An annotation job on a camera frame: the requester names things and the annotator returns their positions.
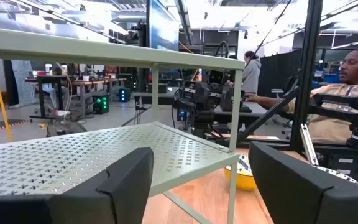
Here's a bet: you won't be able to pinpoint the person at desk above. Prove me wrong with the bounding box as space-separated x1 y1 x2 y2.
227 50 262 96

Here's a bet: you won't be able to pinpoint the black aluminium table frame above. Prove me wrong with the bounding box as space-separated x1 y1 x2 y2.
206 0 358 190

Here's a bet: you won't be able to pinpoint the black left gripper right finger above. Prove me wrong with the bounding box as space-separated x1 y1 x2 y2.
248 141 358 224

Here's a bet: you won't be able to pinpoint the black controller box white labels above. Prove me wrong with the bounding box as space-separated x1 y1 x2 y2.
321 149 358 184

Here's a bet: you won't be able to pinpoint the large display screen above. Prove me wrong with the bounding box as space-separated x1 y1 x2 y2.
146 0 180 52

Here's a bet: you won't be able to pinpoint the seated person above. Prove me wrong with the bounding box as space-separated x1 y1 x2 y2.
246 46 358 144

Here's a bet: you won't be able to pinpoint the pale green perforated metal shelf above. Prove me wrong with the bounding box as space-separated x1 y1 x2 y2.
0 26 246 224

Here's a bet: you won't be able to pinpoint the grey desk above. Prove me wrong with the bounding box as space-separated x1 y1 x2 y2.
133 91 270 125

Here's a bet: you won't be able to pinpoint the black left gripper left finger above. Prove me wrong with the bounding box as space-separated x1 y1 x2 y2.
0 147 154 224

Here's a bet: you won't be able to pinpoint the computer tower green lights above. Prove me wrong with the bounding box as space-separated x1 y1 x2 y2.
92 95 110 115

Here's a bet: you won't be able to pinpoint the computer tower blue lights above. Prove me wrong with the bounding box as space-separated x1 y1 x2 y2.
119 88 131 103

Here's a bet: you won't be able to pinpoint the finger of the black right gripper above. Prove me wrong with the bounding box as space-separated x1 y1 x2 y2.
193 81 213 105
220 86 232 112

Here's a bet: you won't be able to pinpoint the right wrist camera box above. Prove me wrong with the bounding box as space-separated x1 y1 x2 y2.
208 69 227 85

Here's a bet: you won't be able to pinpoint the black floor fan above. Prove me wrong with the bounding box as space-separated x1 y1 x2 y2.
45 119 88 138

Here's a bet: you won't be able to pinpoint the silver aluminium bracket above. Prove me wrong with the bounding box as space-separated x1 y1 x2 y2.
299 123 319 166

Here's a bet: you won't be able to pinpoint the wooden workbench black legs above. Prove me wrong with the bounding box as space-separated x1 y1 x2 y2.
25 73 127 123

